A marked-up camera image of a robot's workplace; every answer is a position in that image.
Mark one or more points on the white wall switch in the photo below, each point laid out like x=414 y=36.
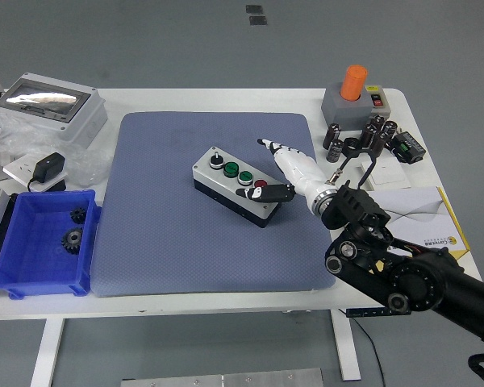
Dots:
x=391 y=173

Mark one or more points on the grey-blue table mat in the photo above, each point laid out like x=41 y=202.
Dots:
x=165 y=258

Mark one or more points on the white table leg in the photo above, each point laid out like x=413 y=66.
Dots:
x=345 y=346
x=46 y=350

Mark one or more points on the white socket plate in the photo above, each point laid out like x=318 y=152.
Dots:
x=18 y=167

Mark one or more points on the grey four-button control box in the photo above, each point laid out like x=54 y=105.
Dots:
x=219 y=181

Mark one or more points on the grey enclosure with clear window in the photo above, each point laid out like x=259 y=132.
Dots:
x=80 y=125

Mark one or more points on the clear plastic bag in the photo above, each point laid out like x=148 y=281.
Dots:
x=84 y=165

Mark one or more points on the black power adapter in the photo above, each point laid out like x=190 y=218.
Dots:
x=48 y=166

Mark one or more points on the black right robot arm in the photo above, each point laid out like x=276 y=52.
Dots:
x=419 y=278

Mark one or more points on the large black gear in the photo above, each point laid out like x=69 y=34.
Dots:
x=72 y=240

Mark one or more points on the orange cylinder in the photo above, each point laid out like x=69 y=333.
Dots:
x=353 y=82

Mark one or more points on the dark cylindrical capacitor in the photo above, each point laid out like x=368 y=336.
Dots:
x=389 y=130
x=377 y=121
x=368 y=134
x=335 y=150
x=378 y=144
x=331 y=136

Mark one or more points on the small black gear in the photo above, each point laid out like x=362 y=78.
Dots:
x=78 y=215

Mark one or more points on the yellow and white cardboard box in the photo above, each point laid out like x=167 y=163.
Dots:
x=423 y=205

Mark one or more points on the black module with green terminal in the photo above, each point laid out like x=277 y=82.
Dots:
x=409 y=145

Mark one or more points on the grey red-black switch box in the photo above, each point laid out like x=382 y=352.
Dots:
x=383 y=109

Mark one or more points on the grey block base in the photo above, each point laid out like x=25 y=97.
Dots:
x=343 y=113

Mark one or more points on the black control panel under table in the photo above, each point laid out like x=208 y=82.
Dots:
x=363 y=313

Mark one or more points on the blue plastic bin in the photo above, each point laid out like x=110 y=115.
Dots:
x=32 y=250

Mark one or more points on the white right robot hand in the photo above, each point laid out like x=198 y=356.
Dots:
x=302 y=171

